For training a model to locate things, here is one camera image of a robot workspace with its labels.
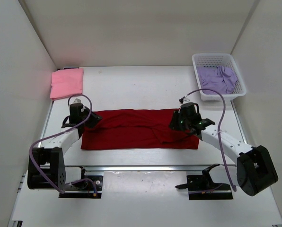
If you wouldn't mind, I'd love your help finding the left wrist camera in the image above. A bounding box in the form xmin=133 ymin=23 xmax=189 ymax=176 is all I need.
xmin=72 ymin=98 xmax=81 ymax=104

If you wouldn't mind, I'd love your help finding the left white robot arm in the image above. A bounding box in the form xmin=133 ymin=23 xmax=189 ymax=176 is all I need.
xmin=27 ymin=103 xmax=102 ymax=197

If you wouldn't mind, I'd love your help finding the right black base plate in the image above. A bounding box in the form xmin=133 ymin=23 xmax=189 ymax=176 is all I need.
xmin=175 ymin=164 xmax=233 ymax=201

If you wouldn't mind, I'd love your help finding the lavender t shirt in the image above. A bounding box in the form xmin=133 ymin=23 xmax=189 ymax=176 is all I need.
xmin=196 ymin=66 xmax=238 ymax=95

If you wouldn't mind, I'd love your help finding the red t shirt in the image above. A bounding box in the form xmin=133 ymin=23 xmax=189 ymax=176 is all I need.
xmin=81 ymin=109 xmax=199 ymax=150

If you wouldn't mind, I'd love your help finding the white plastic basket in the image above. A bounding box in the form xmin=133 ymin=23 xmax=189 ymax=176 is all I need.
xmin=192 ymin=53 xmax=247 ymax=101

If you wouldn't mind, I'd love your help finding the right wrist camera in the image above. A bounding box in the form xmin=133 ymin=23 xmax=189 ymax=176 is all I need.
xmin=179 ymin=96 xmax=190 ymax=105

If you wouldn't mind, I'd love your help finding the aluminium rail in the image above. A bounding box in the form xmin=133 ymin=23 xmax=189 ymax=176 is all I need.
xmin=83 ymin=165 xmax=238 ymax=172

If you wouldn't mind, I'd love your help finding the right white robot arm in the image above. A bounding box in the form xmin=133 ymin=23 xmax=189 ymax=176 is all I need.
xmin=169 ymin=103 xmax=279 ymax=196

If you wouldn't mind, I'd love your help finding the pink t shirt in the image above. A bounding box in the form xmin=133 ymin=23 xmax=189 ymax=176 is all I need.
xmin=50 ymin=68 xmax=84 ymax=100

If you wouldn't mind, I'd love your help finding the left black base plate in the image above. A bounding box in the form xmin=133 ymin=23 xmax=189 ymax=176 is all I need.
xmin=59 ymin=175 xmax=104 ymax=199

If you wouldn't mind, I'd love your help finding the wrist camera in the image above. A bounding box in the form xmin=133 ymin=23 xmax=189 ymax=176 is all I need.
xmin=72 ymin=98 xmax=81 ymax=104
xmin=179 ymin=96 xmax=190 ymax=105

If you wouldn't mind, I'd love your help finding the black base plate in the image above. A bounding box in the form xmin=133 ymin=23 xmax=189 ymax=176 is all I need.
xmin=175 ymin=164 xmax=233 ymax=201
xmin=59 ymin=175 xmax=104 ymax=199

